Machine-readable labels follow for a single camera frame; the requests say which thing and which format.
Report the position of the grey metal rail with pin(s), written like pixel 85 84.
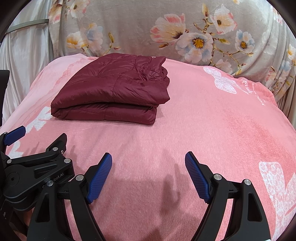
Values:
pixel 27 24

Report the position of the maroon quilted puffer jacket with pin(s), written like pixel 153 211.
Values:
pixel 115 87

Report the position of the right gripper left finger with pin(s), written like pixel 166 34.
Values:
pixel 67 203

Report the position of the grey floral quilt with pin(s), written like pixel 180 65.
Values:
pixel 243 38

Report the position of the pink plush blanket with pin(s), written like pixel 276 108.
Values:
pixel 234 126

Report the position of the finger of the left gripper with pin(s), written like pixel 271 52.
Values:
pixel 8 138

